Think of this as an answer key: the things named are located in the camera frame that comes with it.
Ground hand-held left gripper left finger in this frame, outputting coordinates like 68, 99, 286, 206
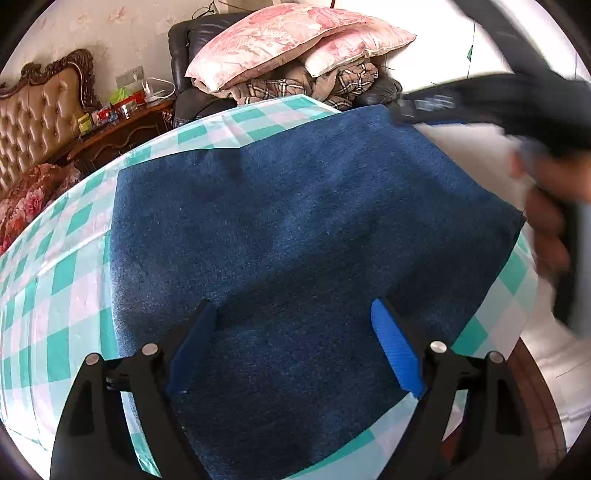
50, 299, 219, 480

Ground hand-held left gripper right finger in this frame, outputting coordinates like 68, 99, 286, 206
370, 298, 541, 480

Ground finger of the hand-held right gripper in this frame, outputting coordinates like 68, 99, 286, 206
394, 74, 513, 126

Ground blue pants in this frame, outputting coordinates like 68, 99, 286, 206
110, 104, 527, 480

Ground person's right hand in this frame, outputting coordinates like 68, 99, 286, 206
510, 138, 591, 280

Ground small pink floral pillow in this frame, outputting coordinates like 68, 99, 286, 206
302, 21, 416, 78

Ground green white checkered tablecloth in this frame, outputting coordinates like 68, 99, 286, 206
0, 95, 539, 480

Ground plaid quilt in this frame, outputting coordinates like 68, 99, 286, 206
191, 60, 393, 112

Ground large pink floral pillow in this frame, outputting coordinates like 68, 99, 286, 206
185, 4, 370, 93

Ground red floral blanket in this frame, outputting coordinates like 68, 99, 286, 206
0, 162, 81, 254

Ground dark wooden nightstand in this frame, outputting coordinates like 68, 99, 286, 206
65, 99, 175, 178

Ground red snack packets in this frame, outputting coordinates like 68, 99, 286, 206
92, 102, 146, 125

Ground tufted beige headboard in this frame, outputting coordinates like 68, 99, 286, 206
0, 48, 102, 199

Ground black leather armchair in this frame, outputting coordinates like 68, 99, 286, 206
167, 13, 402, 130

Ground white charger with cable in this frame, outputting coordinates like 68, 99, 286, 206
142, 78, 177, 103

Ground grey wall outlet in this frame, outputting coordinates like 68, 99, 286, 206
115, 66, 146, 88

